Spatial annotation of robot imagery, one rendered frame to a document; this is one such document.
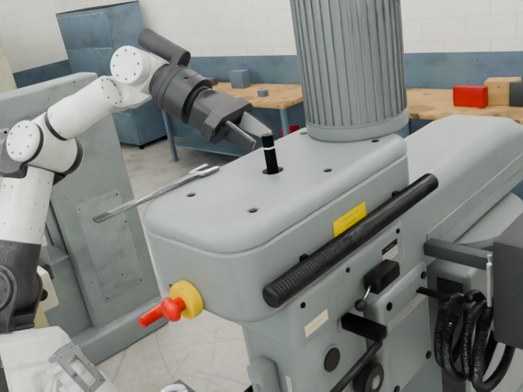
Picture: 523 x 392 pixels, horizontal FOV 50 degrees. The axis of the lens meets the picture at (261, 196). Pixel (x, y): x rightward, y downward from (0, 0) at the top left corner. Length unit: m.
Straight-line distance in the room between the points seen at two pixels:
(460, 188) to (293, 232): 0.58
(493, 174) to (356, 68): 0.58
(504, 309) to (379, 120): 0.40
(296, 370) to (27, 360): 0.47
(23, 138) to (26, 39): 9.42
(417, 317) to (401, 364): 0.10
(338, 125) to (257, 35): 5.89
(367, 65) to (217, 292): 0.48
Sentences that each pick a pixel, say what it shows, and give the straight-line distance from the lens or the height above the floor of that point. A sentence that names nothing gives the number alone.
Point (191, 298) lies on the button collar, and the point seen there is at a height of 1.78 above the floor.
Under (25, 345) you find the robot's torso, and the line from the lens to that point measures 1.12.
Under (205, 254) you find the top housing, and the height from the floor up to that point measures 1.85.
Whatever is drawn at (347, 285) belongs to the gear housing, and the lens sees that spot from 1.00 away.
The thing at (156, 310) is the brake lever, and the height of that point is 1.71.
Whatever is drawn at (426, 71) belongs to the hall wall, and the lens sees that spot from 5.67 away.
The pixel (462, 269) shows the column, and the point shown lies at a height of 1.52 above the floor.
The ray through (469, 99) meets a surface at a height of 0.94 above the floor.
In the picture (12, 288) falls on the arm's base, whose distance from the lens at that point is 1.10.
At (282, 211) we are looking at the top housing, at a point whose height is 1.88.
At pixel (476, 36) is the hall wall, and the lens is 5.41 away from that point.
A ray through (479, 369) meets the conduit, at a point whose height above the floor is 1.46.
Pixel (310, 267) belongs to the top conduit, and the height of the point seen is 1.80.
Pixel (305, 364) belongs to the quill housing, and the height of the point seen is 1.56.
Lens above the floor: 2.22
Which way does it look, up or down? 22 degrees down
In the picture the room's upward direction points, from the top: 10 degrees counter-clockwise
